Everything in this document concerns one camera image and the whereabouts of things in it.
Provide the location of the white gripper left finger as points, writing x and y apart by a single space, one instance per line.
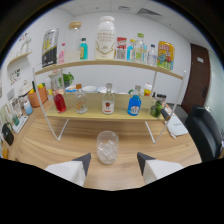
68 170

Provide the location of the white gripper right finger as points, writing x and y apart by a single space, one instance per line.
158 168

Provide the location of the small red liquid bottle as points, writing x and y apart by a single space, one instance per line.
60 104

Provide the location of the clear glass with ice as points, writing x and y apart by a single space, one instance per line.
107 150

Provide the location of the white booklet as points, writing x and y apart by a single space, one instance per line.
176 128

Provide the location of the dark cylindrical bottle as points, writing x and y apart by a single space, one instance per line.
166 115

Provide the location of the black chair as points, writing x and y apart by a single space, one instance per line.
203 133

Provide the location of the glass jar of limes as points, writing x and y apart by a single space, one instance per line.
156 108

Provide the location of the two-tier wooden shelf rack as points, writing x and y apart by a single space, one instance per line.
100 113

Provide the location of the white tray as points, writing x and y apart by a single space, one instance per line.
20 125

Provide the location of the blue liquid bottle silver cap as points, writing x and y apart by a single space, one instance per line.
134 106

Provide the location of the black bag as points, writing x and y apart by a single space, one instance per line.
7 135

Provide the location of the white and blue bottle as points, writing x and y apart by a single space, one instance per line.
28 108

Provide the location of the clear bottle red label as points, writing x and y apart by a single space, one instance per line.
108 105

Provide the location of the orange container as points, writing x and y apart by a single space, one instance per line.
37 98

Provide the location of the white container red lid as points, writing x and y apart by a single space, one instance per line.
148 90

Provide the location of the blue printed tub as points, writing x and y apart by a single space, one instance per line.
71 89

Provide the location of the green mug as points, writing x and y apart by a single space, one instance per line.
131 91

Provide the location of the white bowl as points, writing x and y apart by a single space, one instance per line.
89 89

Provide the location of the patterned bowl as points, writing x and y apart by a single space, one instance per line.
100 90

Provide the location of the green potted plant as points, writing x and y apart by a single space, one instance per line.
68 79

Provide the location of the brown door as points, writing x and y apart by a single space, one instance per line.
197 80

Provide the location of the clear bottle blue cap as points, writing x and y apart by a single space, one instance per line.
152 57

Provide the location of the pink liquid bottle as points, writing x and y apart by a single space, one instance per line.
61 56

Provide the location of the blue liquid bottle yellow cap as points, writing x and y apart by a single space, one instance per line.
130 52

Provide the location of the teal liquid bottle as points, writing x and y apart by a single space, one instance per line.
84 50

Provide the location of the tall black and white can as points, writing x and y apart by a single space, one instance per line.
50 50

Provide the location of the large glass jar cork lid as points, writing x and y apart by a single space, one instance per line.
72 43

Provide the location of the large white bottle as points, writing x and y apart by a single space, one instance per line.
105 40

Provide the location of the ceiling air vent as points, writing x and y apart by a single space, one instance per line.
149 12

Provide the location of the wooden wall shelf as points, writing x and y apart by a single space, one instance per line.
20 57

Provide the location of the red wall poster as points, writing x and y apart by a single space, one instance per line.
121 46

